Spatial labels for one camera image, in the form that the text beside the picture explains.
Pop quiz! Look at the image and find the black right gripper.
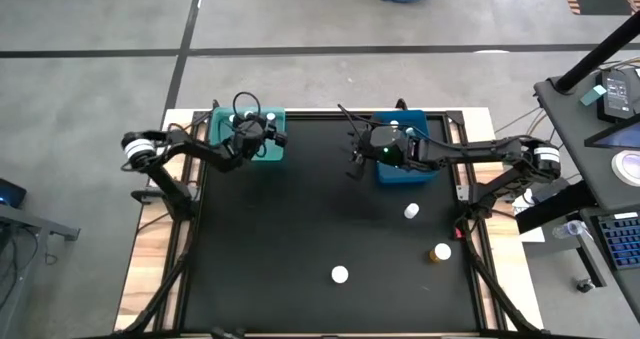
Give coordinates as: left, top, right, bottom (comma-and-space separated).
347, 125, 417, 182

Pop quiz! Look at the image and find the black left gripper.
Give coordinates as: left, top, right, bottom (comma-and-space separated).
232, 118, 290, 162

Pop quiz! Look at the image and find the medium amber medicine bottle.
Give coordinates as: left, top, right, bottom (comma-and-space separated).
427, 242, 453, 265

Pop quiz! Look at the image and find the blue plastic bin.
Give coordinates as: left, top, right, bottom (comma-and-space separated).
370, 109, 441, 187

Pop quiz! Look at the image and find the translucent teal plastic bin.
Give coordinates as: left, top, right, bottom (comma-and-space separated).
207, 105, 287, 163

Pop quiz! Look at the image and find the dark grey side desk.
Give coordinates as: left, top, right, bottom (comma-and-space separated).
514, 53, 640, 325

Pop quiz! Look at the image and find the clear plastic water bottle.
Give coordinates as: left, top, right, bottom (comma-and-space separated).
551, 219, 590, 241

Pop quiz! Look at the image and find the small teal box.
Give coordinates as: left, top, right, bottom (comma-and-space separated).
579, 84, 608, 107

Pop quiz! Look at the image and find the black slanted pole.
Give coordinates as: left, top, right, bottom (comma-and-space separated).
553, 10, 640, 94

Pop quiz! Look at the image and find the dark tablet screen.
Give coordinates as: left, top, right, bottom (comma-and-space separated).
583, 114, 640, 151

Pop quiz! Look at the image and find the grey metal stand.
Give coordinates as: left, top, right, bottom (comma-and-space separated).
0, 202, 82, 339

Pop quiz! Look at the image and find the black power adapter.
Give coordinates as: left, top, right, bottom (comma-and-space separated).
596, 67, 635, 124

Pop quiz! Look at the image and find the white round disc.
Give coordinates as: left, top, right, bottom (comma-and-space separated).
610, 149, 640, 188

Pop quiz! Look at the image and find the black device with blue light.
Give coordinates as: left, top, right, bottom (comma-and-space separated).
0, 177, 28, 210

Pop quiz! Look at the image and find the backlit computer keyboard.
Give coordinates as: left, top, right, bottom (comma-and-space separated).
593, 212, 640, 272

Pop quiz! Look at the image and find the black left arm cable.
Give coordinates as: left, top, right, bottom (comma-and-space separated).
231, 90, 263, 130

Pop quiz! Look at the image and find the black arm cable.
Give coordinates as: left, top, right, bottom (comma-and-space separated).
336, 102, 454, 153
231, 90, 263, 130

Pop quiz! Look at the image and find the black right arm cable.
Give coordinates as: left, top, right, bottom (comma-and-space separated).
336, 102, 454, 153

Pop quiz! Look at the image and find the black aluminium table frame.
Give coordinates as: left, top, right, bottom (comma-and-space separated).
113, 97, 547, 339

